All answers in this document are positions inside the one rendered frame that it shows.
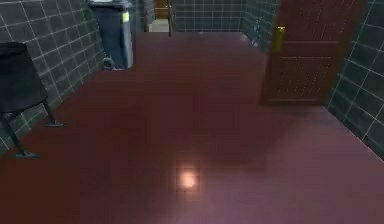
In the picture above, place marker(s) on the brown room door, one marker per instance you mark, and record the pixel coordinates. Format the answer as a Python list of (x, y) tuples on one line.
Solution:
[(306, 66)]

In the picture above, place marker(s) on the black laundry hamper on legs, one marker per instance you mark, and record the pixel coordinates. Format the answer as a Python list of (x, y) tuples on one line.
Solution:
[(18, 80)]

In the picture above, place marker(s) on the dark grey wheeled bin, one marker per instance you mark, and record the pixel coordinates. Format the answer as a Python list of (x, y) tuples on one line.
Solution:
[(115, 36)]

